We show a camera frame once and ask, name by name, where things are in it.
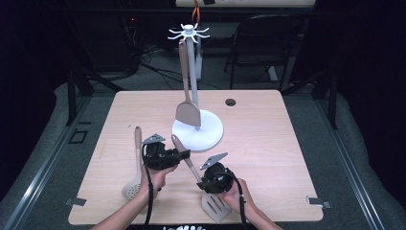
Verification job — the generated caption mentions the beige slotted spatula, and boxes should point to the beige slotted spatula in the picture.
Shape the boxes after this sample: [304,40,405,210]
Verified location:
[170,133,233,224]

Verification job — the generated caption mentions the black tape square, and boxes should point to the black tape square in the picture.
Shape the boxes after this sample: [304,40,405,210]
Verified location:
[67,127,89,145]

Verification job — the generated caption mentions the aluminium floor rail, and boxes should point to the aluminium floor rail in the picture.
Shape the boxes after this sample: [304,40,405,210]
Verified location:
[313,95,388,230]
[2,95,94,230]

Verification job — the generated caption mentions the beige round skimmer spoon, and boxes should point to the beige round skimmer spoon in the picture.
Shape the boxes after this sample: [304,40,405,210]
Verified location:
[121,126,144,201]

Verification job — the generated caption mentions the white power strip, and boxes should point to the white power strip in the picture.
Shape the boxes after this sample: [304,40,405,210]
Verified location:
[267,65,280,83]

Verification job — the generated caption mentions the beige solid spatula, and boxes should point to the beige solid spatula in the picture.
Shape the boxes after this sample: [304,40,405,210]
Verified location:
[174,38,202,128]

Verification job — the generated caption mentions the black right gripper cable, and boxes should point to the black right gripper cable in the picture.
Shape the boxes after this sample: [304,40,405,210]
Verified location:
[215,172,249,230]

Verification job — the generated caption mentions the person's right hand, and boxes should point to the person's right hand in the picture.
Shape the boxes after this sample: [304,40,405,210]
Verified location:
[219,177,257,216]

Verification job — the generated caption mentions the grey table bracket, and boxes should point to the grey table bracket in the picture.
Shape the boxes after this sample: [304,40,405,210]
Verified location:
[64,196,88,207]
[305,195,333,210]

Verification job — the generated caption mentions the orange hanging cable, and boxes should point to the orange hanging cable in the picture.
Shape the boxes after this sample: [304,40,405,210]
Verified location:
[191,0,202,24]

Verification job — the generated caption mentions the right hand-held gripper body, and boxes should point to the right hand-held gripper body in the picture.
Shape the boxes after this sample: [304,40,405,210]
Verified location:
[199,151,239,196]

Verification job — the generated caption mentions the person's left hand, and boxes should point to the person's left hand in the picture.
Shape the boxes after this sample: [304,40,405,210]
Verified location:
[139,164,178,201]

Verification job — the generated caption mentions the black folding chair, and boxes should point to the black folding chair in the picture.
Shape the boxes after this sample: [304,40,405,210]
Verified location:
[223,13,305,92]

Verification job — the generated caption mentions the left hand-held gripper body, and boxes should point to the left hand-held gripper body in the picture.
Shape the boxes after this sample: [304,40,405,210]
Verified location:
[141,132,180,172]

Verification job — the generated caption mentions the dark equipment with red light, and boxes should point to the dark equipment with red light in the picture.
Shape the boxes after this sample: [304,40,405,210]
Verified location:
[121,13,143,76]

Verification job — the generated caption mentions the white utensil rack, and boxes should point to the white utensil rack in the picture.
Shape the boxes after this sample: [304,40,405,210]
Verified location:
[167,22,225,152]

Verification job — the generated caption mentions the black floor cables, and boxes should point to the black floor cables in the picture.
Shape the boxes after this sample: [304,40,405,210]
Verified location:
[139,44,222,91]

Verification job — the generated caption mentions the white object at picture edge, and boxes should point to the white object at picture edge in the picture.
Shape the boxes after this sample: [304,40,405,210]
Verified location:
[162,224,206,230]

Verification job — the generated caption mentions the black metal stand frame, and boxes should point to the black metal stand frame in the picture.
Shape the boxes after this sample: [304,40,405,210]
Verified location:
[281,68,339,130]
[65,61,126,127]

